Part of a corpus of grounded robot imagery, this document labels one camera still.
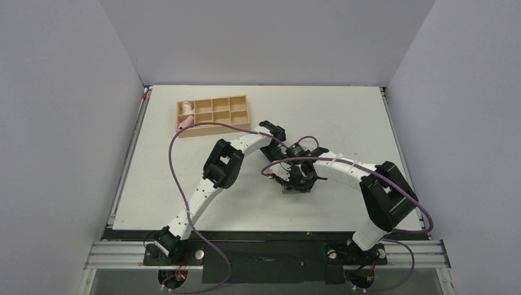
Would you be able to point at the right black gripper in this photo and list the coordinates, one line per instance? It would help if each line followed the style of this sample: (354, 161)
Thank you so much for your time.
(296, 179)

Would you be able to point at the wooden compartment tray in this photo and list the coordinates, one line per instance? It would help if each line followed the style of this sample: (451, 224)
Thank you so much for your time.
(211, 113)

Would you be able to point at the grey beige underwear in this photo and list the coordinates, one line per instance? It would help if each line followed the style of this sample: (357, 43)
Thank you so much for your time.
(287, 191)

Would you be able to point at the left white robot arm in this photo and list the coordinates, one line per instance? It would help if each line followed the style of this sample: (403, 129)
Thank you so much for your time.
(219, 172)

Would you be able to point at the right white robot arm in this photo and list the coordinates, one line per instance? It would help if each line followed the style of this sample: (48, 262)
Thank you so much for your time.
(386, 194)

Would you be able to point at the pink rolled underwear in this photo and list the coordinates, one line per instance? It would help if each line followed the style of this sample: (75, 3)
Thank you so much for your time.
(189, 120)

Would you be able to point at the white rolled underwear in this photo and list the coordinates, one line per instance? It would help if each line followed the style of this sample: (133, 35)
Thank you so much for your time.
(187, 108)

